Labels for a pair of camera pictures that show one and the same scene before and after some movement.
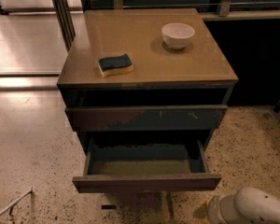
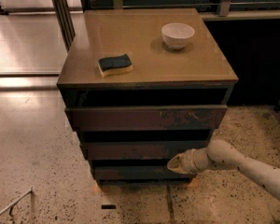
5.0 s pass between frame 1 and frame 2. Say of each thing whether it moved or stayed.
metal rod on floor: stayed
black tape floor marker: stayed
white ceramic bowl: stayed
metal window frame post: stayed
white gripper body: moved
